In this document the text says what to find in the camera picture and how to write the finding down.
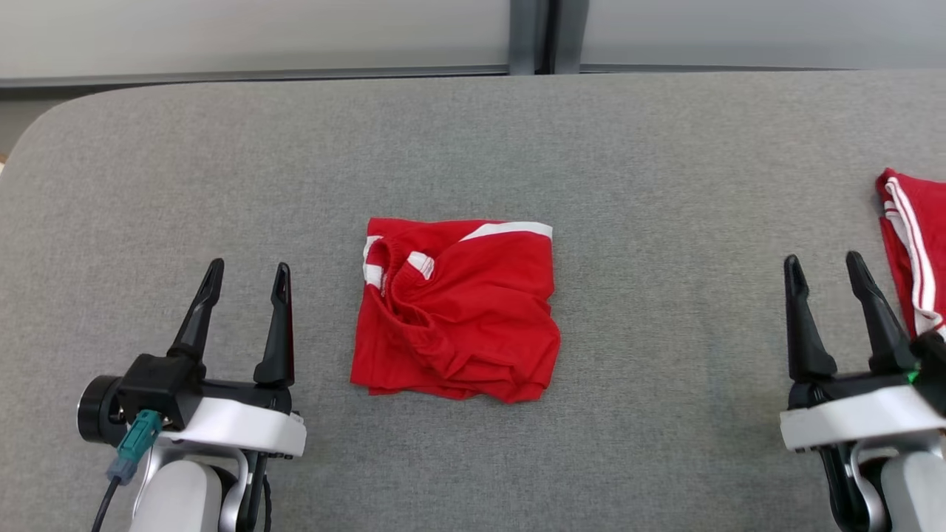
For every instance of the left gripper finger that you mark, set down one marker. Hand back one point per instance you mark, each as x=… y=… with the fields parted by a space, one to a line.
x=278 y=340
x=196 y=318

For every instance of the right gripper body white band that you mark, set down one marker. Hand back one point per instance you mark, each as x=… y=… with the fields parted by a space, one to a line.
x=850 y=417

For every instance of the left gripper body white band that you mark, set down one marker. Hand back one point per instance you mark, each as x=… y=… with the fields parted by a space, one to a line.
x=244 y=428

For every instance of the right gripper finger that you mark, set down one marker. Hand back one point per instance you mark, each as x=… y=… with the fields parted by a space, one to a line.
x=883 y=332
x=805 y=340

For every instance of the red Bulls 23 jersey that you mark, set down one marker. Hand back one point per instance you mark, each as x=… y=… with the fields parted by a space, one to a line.
x=913 y=244

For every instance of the red shorts with white stripes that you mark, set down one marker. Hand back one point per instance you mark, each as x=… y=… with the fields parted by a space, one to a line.
x=473 y=318

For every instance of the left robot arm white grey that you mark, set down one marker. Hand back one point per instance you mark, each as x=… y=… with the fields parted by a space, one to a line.
x=177 y=495

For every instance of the grey fabric sofa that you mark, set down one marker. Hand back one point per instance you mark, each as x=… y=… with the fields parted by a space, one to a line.
x=665 y=222

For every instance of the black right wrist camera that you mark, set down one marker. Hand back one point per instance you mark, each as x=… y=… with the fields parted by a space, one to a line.
x=933 y=369

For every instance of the grey partition post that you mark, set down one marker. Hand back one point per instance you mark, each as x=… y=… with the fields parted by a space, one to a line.
x=528 y=37

